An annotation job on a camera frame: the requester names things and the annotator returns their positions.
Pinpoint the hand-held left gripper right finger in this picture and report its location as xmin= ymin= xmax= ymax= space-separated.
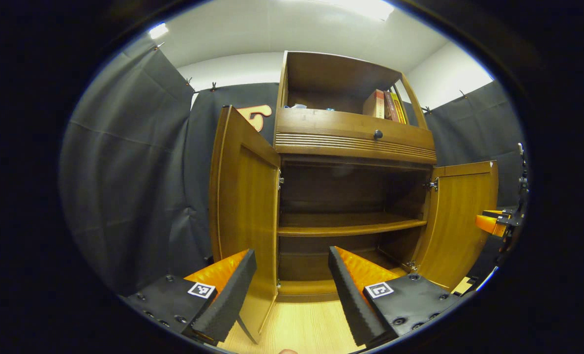
xmin=328 ymin=246 xmax=469 ymax=347

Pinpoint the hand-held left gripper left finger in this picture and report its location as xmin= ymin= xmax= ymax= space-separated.
xmin=117 ymin=248 xmax=257 ymax=347

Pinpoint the wooden cabinet door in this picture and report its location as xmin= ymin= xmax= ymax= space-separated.
xmin=412 ymin=160 xmax=499 ymax=292
xmin=208 ymin=105 xmax=282 ymax=345

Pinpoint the wooden double-door shoe cabinet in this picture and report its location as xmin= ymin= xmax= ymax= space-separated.
xmin=208 ymin=51 xmax=499 ymax=345

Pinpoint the wooden cabinet drawer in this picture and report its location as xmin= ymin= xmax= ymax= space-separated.
xmin=274 ymin=108 xmax=438 ymax=165

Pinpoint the wooden inner shelf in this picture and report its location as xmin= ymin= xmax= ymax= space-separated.
xmin=278 ymin=212 xmax=428 ymax=237

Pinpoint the yellow book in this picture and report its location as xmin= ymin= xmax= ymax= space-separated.
xmin=390 ymin=92 xmax=408 ymax=124

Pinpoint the maroon book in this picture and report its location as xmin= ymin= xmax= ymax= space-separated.
xmin=383 ymin=91 xmax=400 ymax=122

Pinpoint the black backdrop cloth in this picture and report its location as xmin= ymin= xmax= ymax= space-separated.
xmin=58 ymin=42 xmax=526 ymax=295

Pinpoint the tan book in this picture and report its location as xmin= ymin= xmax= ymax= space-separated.
xmin=362 ymin=89 xmax=385 ymax=118

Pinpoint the large ceiling light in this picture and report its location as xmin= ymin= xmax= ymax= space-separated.
xmin=331 ymin=0 xmax=395 ymax=20

